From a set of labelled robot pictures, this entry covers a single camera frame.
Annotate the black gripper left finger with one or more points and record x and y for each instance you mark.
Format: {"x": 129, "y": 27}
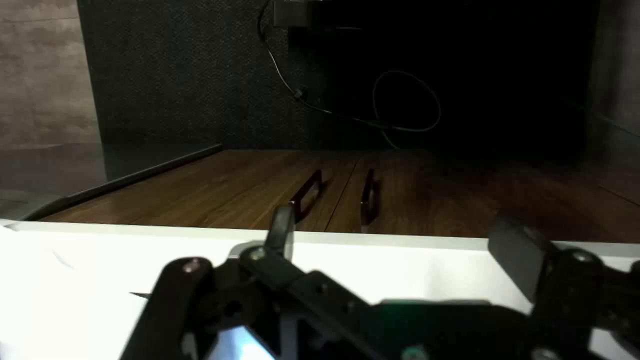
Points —
{"x": 200, "y": 306}

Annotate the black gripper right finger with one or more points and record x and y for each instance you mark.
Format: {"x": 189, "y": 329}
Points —
{"x": 572, "y": 301}

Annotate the brown wooden counter cabinet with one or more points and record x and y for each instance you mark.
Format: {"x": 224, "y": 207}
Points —
{"x": 213, "y": 192}

